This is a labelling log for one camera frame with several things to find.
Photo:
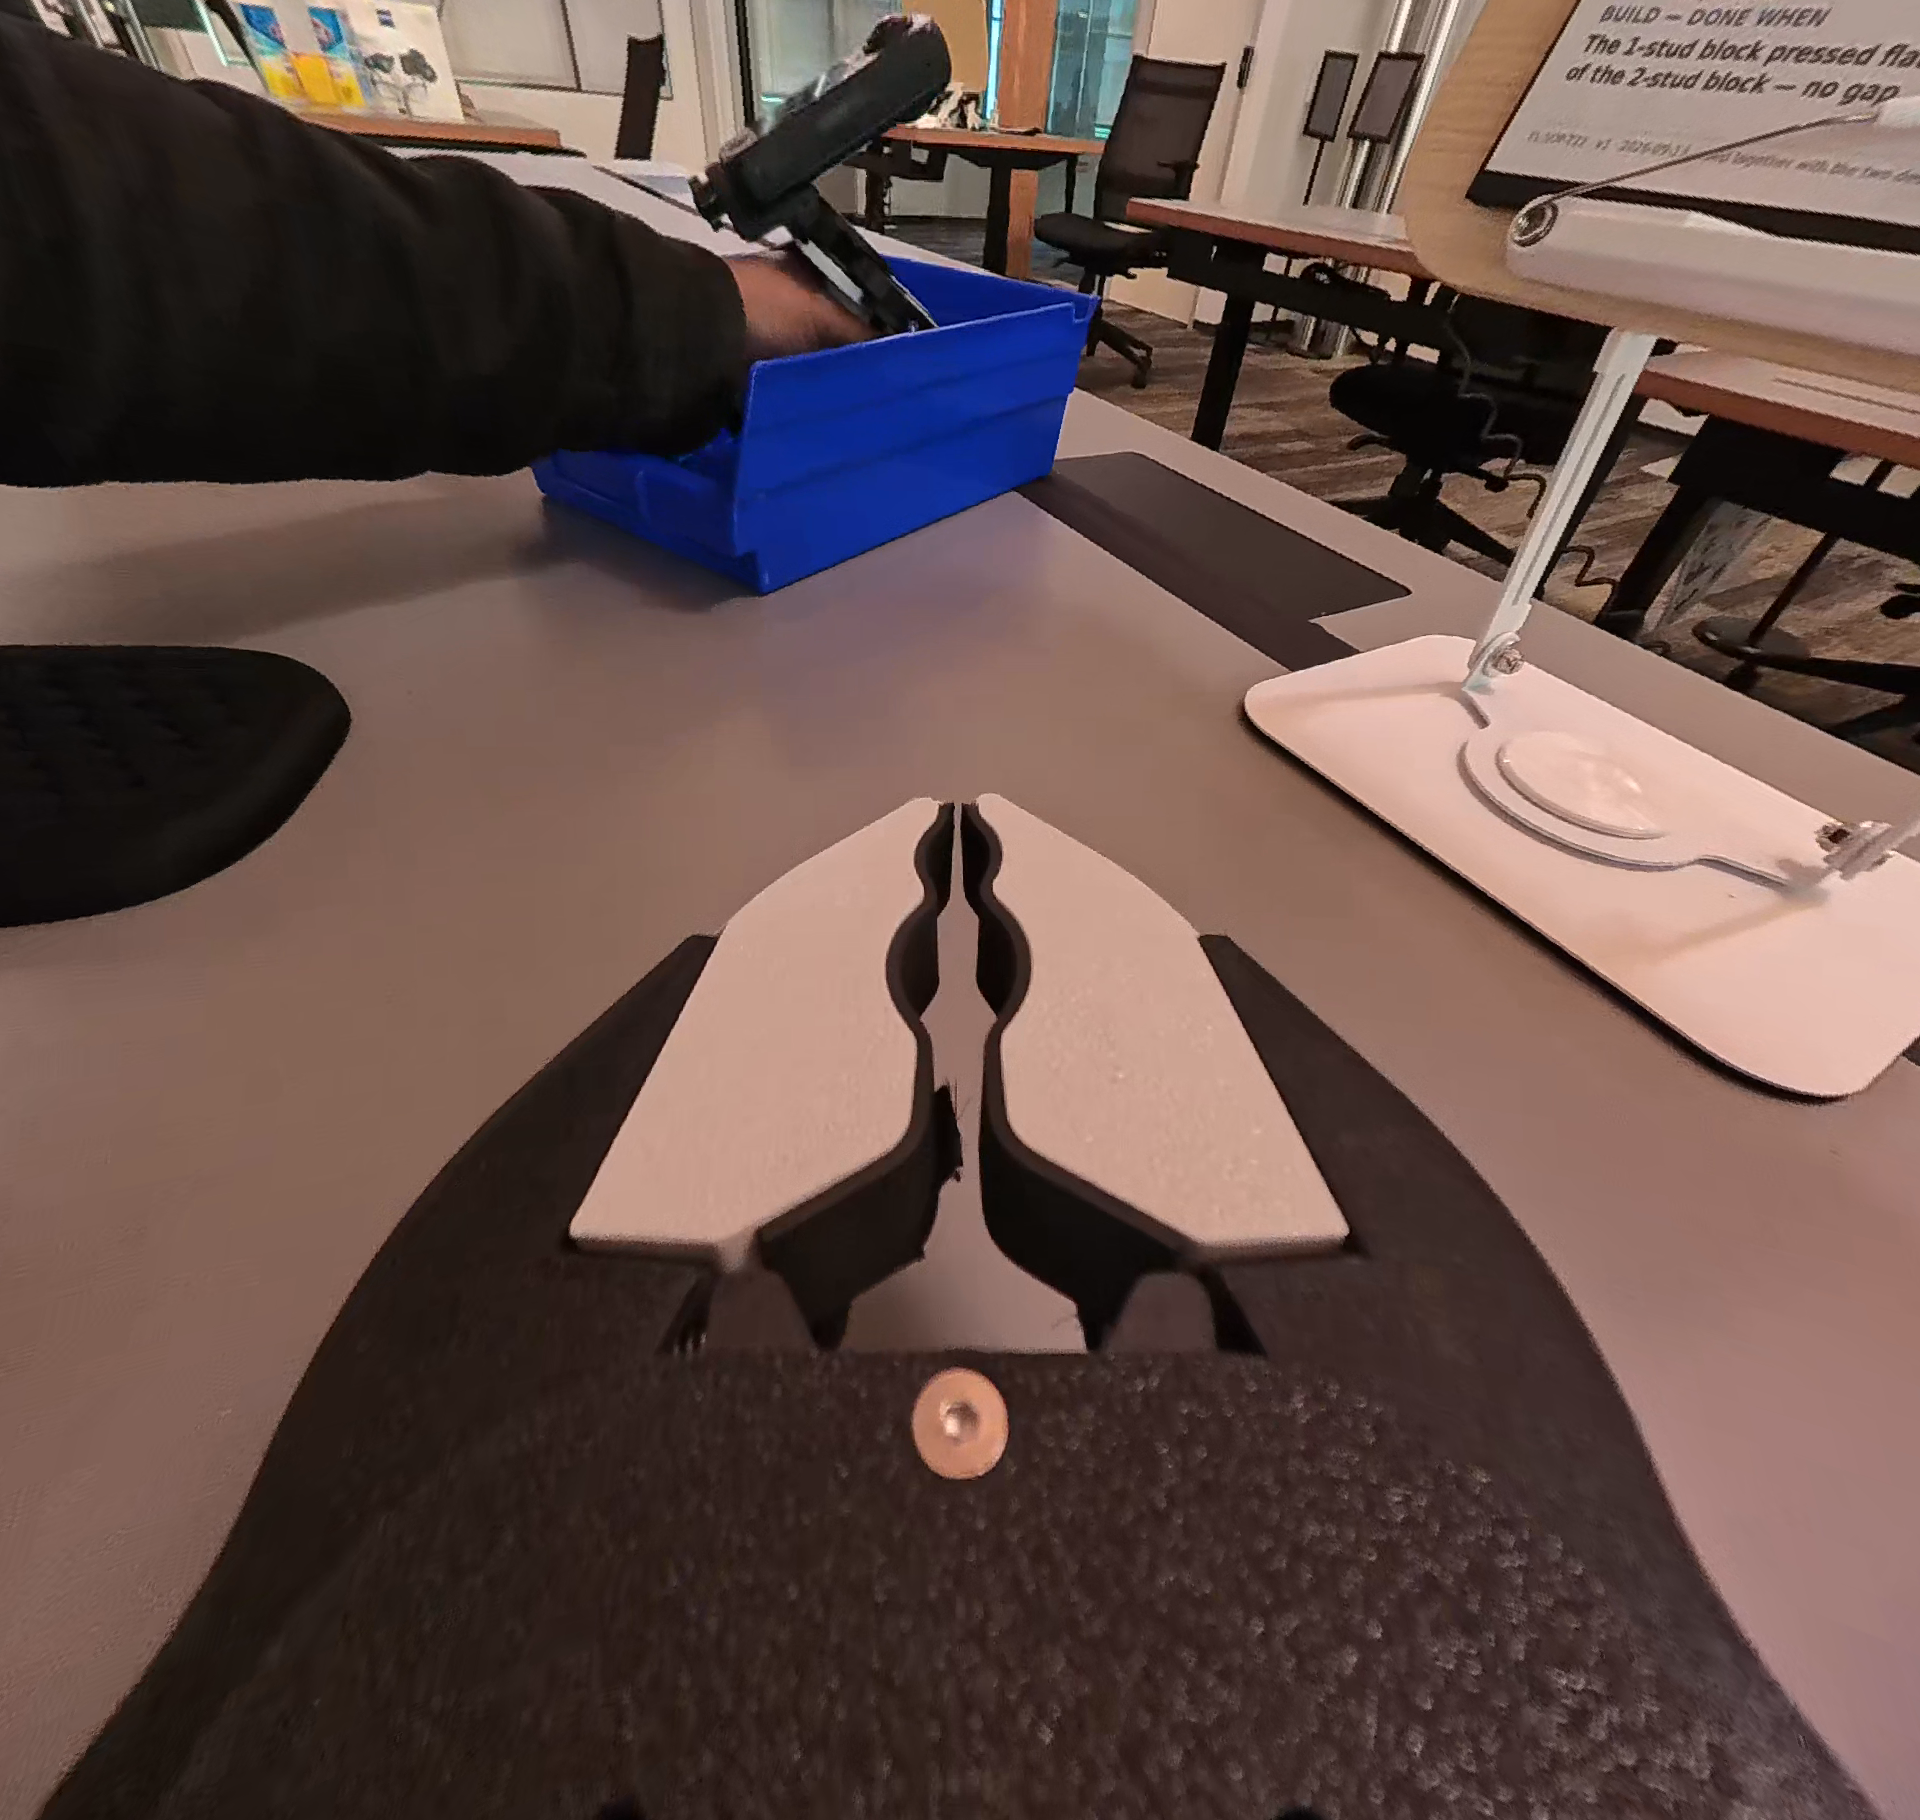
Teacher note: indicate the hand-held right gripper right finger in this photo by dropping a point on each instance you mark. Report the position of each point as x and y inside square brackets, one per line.
[1156, 1084]

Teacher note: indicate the white base document stand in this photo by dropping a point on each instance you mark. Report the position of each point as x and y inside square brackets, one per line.
[1500, 832]

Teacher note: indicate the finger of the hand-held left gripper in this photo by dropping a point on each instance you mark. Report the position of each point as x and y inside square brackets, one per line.
[870, 285]

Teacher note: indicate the black wall panel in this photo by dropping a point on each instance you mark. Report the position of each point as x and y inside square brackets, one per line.
[1329, 95]
[1388, 95]

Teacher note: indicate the person's left forearm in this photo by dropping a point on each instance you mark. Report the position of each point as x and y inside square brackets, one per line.
[300, 276]

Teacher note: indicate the person's left hand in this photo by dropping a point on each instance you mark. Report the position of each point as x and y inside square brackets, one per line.
[796, 314]

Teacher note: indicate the printed instruction sheet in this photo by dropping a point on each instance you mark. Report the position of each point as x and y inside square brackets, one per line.
[1726, 65]

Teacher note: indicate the blue plastic bin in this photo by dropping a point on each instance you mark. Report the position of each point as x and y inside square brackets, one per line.
[901, 442]

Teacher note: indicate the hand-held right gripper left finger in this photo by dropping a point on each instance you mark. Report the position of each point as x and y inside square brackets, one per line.
[781, 1070]

